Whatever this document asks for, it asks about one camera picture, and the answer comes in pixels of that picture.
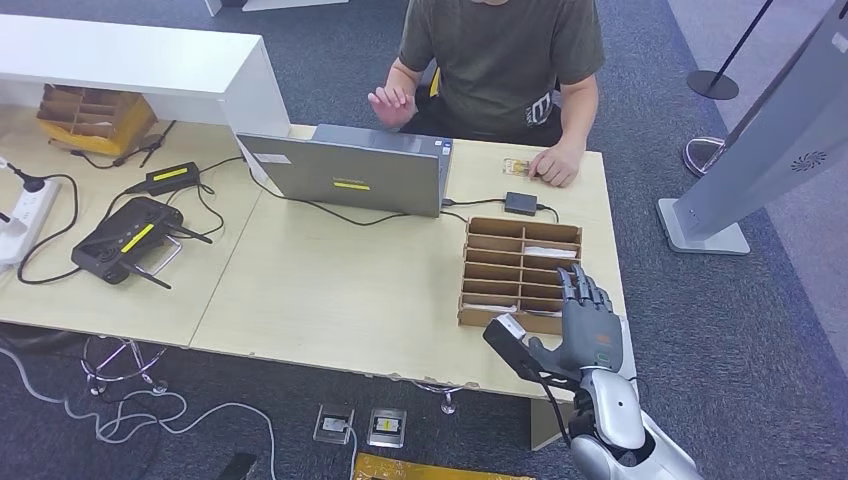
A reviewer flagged steel floor socket yellow label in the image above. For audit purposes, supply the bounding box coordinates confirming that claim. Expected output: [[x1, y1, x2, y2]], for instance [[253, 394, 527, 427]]
[[366, 407, 408, 450]]

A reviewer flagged black router with antennas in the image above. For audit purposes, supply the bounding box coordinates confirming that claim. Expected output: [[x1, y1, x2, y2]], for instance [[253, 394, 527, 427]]
[[70, 196, 215, 291]]

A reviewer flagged chrome table foot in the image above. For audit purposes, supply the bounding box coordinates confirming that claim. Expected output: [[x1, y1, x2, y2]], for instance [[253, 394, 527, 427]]
[[411, 380, 465, 417]]

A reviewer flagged white counter shelf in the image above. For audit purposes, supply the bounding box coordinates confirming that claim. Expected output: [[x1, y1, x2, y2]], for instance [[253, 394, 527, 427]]
[[0, 13, 293, 138]]

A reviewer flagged black adapter yellow label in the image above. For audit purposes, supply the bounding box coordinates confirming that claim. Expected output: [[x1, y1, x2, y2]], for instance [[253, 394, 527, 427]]
[[124, 160, 202, 197]]

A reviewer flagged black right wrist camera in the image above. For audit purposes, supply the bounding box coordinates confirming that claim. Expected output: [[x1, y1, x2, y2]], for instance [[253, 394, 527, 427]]
[[482, 313, 578, 389]]

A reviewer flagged wooden card organiser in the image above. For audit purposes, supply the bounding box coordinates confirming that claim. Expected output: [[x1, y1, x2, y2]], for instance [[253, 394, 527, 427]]
[[458, 217, 584, 337]]

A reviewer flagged person's right hand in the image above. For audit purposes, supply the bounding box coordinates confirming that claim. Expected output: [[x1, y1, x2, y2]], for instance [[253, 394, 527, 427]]
[[367, 84, 419, 130]]

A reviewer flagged thin black adapter cable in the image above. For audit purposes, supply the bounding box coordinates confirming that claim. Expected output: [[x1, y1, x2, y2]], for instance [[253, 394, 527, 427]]
[[442, 197, 562, 225]]

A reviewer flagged white power strip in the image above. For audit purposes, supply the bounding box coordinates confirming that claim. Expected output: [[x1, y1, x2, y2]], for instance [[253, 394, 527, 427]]
[[0, 177, 63, 270]]

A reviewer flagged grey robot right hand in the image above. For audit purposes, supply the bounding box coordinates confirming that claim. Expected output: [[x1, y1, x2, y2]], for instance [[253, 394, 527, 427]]
[[526, 263, 625, 384]]

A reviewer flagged white board furniture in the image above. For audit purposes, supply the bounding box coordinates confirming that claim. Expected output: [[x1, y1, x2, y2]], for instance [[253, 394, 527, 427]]
[[203, 0, 351, 17]]

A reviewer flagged small wooden organiser box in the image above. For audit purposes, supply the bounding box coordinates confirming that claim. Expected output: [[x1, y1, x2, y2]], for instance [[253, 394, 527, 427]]
[[36, 82, 142, 138]]

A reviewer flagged long white looped cable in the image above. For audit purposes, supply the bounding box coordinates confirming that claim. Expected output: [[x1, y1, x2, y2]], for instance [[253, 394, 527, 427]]
[[0, 344, 280, 480]]

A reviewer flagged black floor object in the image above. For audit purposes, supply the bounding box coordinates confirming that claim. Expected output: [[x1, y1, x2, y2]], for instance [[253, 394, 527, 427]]
[[215, 452, 260, 480]]

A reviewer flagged grey card reader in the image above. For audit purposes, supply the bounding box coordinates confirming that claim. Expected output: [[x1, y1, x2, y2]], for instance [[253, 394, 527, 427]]
[[621, 317, 639, 386]]

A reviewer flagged grey laptop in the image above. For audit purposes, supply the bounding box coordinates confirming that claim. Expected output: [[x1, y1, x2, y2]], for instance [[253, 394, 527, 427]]
[[236, 123, 456, 219]]

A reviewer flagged grey kiosk stand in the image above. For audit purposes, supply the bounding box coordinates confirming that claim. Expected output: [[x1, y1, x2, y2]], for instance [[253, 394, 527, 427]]
[[657, 0, 848, 257]]

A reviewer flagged person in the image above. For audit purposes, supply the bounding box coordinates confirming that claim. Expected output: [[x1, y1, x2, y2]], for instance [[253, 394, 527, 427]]
[[367, 0, 605, 189]]

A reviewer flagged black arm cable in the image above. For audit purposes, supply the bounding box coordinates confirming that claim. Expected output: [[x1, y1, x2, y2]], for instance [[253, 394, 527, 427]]
[[539, 377, 574, 446]]

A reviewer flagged small black adapter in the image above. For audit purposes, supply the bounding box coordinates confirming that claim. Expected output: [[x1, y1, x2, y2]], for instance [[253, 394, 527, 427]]
[[504, 192, 539, 218]]

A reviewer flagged beige table leg panel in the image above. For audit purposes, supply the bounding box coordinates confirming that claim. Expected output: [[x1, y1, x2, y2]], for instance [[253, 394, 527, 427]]
[[529, 399, 578, 453]]

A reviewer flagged chrome ring stand base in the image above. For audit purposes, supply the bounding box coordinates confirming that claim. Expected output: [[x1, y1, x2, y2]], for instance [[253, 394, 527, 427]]
[[80, 334, 171, 397]]

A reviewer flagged black stanchion post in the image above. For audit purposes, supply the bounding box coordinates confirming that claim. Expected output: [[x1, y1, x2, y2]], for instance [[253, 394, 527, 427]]
[[686, 0, 776, 102]]

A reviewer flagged yellow box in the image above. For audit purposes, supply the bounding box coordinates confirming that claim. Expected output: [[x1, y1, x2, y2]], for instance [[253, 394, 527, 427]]
[[39, 95, 159, 157]]

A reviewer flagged person's left hand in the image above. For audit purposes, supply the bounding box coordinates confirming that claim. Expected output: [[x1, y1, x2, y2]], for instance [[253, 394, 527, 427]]
[[528, 142, 583, 189]]

